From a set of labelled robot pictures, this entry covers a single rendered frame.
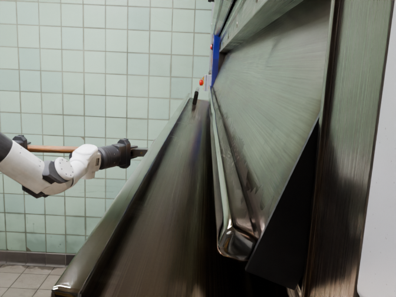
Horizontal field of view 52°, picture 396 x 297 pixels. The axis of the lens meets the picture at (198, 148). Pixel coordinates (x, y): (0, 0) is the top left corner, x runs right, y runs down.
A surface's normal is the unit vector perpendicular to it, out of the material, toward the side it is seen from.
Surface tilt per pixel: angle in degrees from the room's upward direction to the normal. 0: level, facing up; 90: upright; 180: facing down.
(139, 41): 90
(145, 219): 9
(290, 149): 70
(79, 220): 90
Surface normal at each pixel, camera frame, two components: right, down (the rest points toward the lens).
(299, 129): -0.92, -0.38
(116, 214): 0.19, -0.96
